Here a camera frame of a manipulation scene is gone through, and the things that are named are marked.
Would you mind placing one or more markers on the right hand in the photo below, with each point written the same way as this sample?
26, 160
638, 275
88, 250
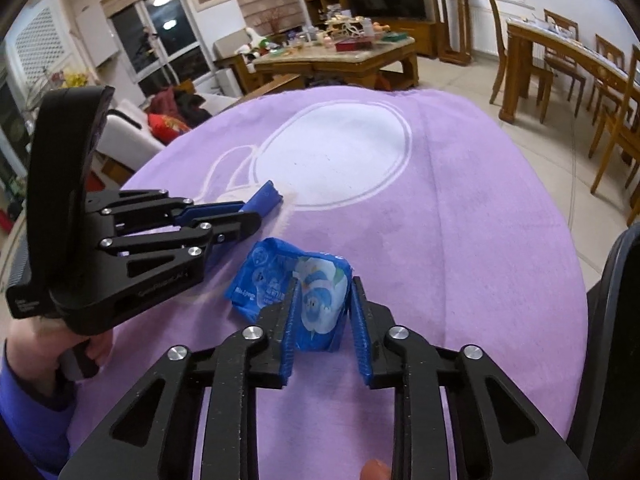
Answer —
375, 470

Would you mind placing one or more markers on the left hand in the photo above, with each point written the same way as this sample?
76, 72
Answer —
34, 347

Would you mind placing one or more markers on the wooden dining chair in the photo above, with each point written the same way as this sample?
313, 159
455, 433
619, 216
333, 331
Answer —
516, 59

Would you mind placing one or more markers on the purple tablecloth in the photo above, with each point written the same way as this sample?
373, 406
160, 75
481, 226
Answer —
430, 202

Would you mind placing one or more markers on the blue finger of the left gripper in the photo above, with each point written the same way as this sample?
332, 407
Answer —
263, 202

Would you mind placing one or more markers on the wooden coffee table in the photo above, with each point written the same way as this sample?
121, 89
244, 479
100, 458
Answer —
396, 62

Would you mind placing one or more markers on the wooden tv cabinet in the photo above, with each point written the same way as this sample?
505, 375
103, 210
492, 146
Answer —
423, 31

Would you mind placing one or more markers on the black round trash bin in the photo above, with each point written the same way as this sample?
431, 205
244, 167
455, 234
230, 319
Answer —
604, 433

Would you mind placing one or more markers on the tall wooden plant stand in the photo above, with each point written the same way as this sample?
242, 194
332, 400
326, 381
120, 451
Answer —
453, 31

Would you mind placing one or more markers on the red sofa cushion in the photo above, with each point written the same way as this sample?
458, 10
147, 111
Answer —
165, 128

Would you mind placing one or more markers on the blue snack packet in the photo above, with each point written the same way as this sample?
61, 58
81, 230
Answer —
322, 282

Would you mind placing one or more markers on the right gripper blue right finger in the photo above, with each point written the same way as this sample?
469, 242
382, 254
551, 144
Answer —
360, 332

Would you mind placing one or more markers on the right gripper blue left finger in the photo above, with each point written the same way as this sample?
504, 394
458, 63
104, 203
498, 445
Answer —
291, 305

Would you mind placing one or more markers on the wooden sofa with cushions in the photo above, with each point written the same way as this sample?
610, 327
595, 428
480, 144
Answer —
131, 137

